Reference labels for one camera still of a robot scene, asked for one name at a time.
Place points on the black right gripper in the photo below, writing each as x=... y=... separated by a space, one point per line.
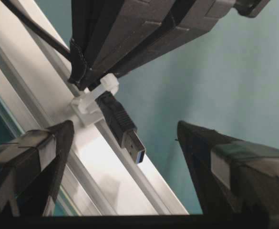
x=250 y=8

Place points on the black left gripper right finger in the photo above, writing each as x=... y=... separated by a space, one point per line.
x=229 y=173

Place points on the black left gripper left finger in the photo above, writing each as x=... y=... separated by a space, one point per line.
x=31 y=170

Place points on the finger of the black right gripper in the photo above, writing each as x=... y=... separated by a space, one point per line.
x=105 y=31
x=185 y=21

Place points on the aluminium rail profile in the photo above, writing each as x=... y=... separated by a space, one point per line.
x=100 y=177

